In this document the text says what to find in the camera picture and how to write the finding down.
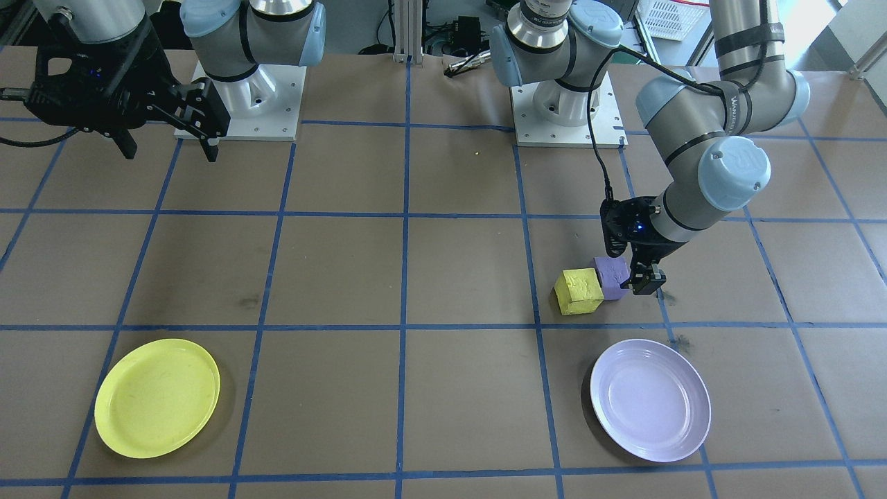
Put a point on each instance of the aluminium profile post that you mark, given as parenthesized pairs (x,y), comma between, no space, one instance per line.
(407,34)

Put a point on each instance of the yellow foam block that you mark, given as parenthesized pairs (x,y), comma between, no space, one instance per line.
(578,291)

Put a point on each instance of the metal bar frame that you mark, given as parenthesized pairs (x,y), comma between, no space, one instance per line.
(872,64)

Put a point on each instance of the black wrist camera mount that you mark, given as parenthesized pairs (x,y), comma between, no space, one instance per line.
(45,104)

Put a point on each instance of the purple foam block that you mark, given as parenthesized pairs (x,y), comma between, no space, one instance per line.
(610,277)

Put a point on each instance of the black hub box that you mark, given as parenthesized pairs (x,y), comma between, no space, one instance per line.
(468,29)

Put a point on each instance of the white plastic basket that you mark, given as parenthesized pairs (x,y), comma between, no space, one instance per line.
(672,17)

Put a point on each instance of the silver metal tool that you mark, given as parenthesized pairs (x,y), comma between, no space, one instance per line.
(471,64)

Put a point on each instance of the yellow plastic plate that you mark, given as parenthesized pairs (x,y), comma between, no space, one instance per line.
(156,398)

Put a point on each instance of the purple plastic plate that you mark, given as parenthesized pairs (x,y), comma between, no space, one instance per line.
(650,400)

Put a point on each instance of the white square base plate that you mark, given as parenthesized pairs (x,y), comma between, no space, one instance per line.
(540,135)
(277,118)

